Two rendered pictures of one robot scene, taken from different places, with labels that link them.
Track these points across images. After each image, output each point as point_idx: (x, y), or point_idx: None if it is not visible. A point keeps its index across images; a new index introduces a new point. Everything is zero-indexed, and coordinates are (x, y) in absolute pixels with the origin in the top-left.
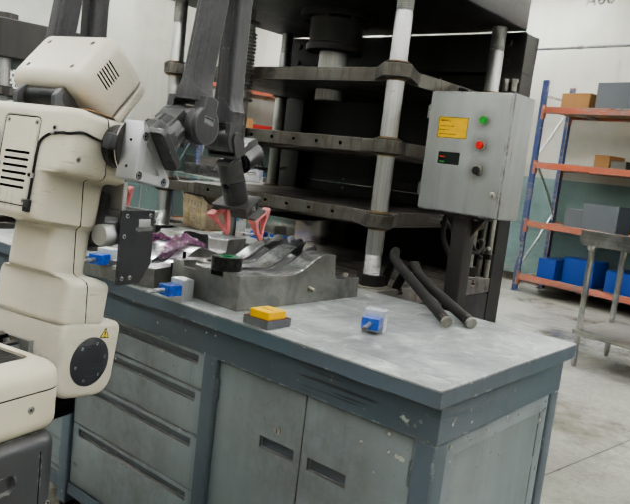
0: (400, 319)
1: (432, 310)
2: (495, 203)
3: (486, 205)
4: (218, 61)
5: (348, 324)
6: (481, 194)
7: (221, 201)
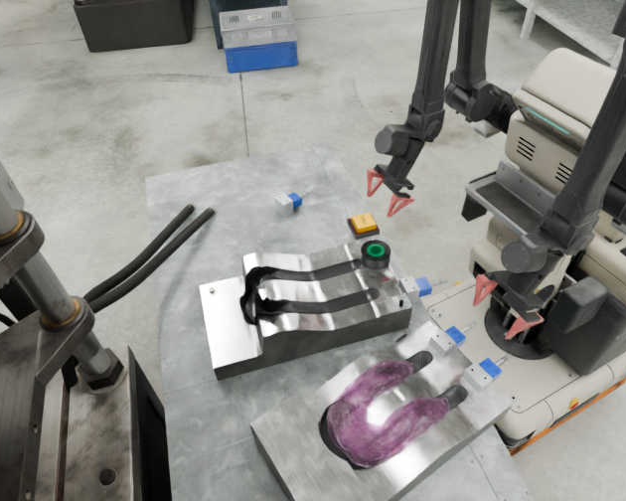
0: (234, 232)
1: (206, 220)
2: (15, 187)
3: (16, 197)
4: (449, 53)
5: (294, 224)
6: (8, 193)
7: (406, 182)
